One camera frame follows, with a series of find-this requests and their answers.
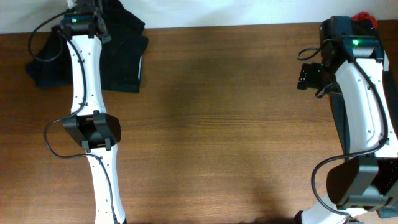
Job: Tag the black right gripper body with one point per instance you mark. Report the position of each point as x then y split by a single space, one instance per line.
316 76

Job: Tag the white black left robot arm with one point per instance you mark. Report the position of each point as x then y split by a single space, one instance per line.
91 127

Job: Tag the red garment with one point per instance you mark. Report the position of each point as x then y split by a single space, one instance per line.
365 16

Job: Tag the folded navy blue garment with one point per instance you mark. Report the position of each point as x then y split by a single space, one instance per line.
57 72

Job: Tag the dark green shorts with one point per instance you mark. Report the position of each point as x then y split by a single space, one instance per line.
121 57

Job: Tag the black garment pile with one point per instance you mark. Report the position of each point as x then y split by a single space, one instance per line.
339 118

